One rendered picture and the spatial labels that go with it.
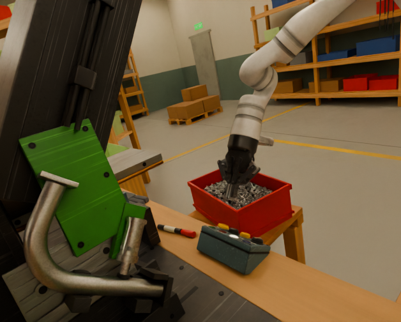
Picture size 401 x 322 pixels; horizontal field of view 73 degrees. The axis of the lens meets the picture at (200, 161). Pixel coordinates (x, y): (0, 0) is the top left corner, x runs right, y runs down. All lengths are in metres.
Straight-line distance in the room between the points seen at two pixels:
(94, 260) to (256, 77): 0.53
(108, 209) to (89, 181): 0.06
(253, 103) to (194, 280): 0.43
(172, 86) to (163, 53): 1.17
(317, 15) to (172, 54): 10.17
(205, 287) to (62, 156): 0.37
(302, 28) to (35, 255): 0.67
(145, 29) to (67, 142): 10.05
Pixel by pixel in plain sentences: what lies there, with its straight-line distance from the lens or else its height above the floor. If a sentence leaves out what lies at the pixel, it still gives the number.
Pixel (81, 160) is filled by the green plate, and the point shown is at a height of 1.21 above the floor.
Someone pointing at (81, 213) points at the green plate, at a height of 1.13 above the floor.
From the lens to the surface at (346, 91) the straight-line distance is 5.83.
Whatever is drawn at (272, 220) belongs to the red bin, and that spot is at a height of 0.83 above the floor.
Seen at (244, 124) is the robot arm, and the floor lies 1.16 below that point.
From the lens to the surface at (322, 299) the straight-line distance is 0.57.
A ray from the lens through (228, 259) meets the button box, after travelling 0.63.
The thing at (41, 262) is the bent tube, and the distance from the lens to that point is 0.47.
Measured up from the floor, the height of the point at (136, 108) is 0.31.
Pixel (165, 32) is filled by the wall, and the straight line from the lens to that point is 10.81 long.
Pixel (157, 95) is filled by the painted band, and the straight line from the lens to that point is 10.37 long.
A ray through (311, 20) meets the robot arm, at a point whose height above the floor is 1.36.
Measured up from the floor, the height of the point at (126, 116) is 0.90.
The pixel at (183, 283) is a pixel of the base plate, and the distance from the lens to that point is 0.63.
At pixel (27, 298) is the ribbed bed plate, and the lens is 0.53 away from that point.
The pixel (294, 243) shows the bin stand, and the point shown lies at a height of 0.68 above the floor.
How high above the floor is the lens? 1.33
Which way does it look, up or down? 20 degrees down
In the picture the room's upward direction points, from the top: 13 degrees counter-clockwise
